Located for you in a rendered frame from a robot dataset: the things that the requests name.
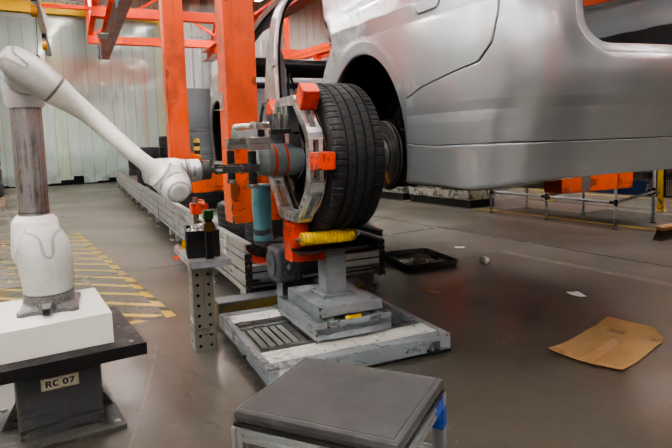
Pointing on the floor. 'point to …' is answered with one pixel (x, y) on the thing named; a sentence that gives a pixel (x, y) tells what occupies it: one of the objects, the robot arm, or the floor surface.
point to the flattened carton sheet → (612, 343)
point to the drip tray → (419, 256)
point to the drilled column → (202, 309)
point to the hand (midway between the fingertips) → (251, 167)
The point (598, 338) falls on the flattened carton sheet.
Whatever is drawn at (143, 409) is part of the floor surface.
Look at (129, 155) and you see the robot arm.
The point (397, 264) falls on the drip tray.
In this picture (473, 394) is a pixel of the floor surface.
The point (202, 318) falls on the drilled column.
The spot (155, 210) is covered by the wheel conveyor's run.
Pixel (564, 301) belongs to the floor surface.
